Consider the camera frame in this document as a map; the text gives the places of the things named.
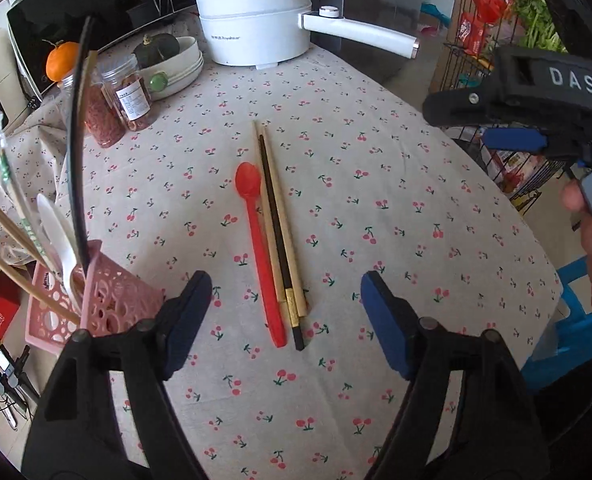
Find white ceramic bowl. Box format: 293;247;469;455
141;36;204;101

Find red plastic spoon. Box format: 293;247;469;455
234;162;287;348

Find black microwave oven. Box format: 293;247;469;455
6;0;195;99

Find white plastic spoon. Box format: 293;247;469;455
37;194;81;314

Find dark green squash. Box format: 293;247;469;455
133;32;180;68

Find white electric cooking pot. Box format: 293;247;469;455
196;0;418;70

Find pink perforated utensil basket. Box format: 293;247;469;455
25;240;164;356

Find black gold-tipped chopstick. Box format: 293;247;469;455
261;143;306;351

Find cherry print tablecloth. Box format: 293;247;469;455
0;14;563;480

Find blue plastic stool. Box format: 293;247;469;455
522;257;592;391

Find plastic jar red beans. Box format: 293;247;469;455
58;70;125;148

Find light wooden chopstick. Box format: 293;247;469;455
253;120;286;306
260;125;308;318

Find grey refrigerator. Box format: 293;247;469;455
275;0;430;86

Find green leafy vegetables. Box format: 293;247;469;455
511;0;567;53

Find disposable chopsticks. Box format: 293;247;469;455
0;111;60;278

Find orange tangerine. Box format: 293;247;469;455
46;41;79;82

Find plastic jar labelled goji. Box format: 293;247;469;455
100;54;154;131

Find black wire storage rack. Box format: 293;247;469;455
430;0;569;214

